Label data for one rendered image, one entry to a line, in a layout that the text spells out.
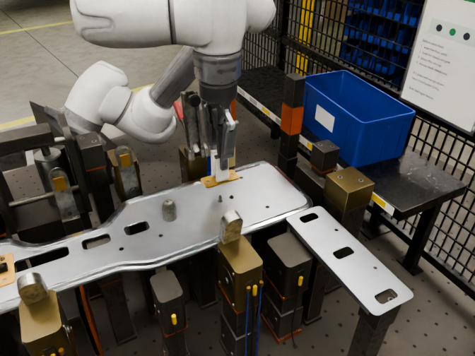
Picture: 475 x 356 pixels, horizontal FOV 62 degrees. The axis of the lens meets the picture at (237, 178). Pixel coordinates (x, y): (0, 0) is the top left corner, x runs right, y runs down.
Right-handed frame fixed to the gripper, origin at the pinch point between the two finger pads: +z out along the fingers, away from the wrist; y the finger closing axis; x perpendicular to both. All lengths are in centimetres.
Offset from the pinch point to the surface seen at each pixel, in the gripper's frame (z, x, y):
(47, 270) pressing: 10.5, -39.2, 3.8
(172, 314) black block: 15.7, -20.1, 20.5
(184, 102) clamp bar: -9.1, -1.7, -15.1
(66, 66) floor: 112, -1, -398
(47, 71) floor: 111, -21, -389
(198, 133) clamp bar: -0.6, 1.0, -14.0
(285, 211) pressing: 10.5, 11.9, 10.2
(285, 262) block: 12.5, 4.4, 21.7
